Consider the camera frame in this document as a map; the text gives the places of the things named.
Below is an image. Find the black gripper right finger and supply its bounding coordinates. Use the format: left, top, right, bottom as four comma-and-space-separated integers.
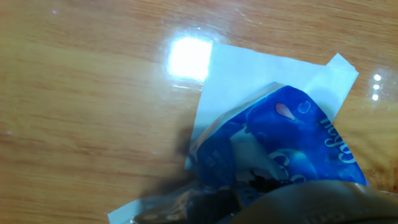
248, 169, 295, 195

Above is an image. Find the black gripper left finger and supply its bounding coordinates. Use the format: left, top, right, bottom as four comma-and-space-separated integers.
136, 188, 245, 224

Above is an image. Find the white napkin from blue pack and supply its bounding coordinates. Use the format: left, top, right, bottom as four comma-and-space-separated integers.
229, 126, 290, 184

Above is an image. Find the blue plastic tissue pack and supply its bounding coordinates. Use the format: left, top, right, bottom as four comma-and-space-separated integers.
188, 82, 371, 206

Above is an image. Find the loose white napkin, folded corner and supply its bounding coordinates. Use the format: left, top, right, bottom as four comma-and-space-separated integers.
185, 42, 360, 170

